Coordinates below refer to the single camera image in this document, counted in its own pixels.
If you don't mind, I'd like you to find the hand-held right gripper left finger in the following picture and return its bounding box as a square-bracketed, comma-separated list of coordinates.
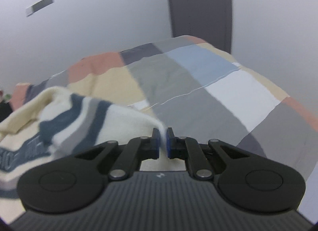
[75, 127, 160, 181]

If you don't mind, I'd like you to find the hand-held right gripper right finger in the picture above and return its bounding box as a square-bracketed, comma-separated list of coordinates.
[167, 127, 250, 181]

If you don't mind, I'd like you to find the patchwork bed cover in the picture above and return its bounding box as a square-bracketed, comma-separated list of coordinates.
[11, 35, 318, 183]

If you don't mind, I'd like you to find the grey door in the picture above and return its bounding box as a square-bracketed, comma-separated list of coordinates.
[164, 0, 234, 54]

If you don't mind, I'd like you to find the black garment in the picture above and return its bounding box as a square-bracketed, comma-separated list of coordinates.
[0, 101, 15, 123]

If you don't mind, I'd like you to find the grey wall panel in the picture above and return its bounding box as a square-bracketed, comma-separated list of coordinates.
[25, 0, 54, 17]

